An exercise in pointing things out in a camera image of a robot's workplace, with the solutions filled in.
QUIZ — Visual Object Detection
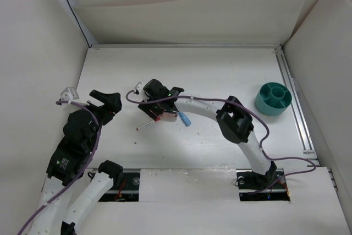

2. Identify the teal round divided container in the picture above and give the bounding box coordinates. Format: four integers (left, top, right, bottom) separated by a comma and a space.
254, 82, 292, 117

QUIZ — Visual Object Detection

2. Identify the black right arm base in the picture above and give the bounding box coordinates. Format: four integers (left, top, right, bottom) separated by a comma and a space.
234, 169, 290, 202

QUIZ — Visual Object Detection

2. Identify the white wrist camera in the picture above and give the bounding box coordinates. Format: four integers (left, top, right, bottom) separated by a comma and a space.
134, 81, 145, 95
60, 87, 80, 101

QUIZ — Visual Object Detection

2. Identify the pink rubber eraser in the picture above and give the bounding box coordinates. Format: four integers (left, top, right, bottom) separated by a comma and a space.
159, 112, 178, 122

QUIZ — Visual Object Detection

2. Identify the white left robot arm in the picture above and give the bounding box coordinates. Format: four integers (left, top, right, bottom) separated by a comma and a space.
28, 87, 123, 234

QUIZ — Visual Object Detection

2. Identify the blue highlighter marker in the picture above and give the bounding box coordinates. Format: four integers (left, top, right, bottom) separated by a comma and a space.
178, 112, 191, 127

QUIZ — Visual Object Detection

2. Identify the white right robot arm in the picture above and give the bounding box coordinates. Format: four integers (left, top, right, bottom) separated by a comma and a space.
135, 79, 277, 188

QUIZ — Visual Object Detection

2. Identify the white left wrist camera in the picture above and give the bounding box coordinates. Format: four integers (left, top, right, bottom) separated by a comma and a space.
60, 87, 80, 101

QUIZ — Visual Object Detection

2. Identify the aluminium side rail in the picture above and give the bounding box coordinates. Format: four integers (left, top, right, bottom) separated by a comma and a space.
274, 46, 318, 162

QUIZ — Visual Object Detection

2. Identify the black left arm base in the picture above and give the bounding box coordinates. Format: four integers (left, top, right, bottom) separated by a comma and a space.
88, 170, 140, 202

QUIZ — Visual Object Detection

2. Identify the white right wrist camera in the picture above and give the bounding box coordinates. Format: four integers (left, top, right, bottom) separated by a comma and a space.
134, 81, 145, 95

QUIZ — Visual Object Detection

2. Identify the red capped white pen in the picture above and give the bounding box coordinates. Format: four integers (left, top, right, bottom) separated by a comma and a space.
136, 121, 155, 131

